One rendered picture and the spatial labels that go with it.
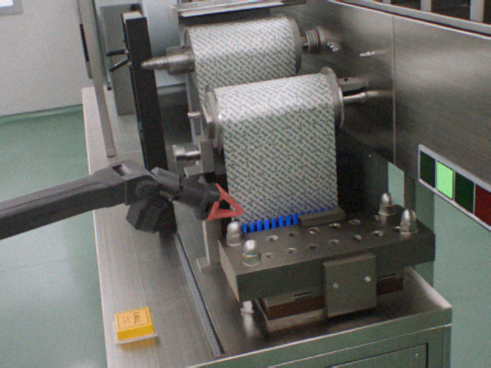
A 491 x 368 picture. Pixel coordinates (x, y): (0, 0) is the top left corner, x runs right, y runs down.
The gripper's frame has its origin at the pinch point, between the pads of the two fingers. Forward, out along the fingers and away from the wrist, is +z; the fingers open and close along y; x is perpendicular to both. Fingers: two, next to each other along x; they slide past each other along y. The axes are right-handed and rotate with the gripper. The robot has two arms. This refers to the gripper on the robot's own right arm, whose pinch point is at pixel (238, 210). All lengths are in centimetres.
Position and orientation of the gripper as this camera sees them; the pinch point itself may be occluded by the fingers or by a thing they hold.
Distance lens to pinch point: 138.5
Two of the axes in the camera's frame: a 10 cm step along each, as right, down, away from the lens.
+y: 2.4, 3.3, -9.1
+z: 8.8, 3.2, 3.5
